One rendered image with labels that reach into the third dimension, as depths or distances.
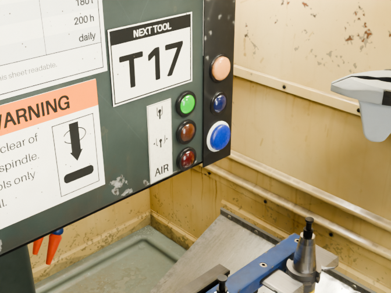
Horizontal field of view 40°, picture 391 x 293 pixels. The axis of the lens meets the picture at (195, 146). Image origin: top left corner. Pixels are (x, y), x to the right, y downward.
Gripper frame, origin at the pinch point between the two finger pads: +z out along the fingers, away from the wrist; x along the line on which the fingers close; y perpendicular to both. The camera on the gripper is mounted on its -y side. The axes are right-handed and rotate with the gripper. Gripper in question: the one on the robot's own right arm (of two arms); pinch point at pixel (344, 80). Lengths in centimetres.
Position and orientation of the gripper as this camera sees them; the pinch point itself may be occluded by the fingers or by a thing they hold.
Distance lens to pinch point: 55.5
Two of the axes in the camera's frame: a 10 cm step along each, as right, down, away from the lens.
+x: 2.8, -4.4, 8.6
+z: -9.6, -1.3, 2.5
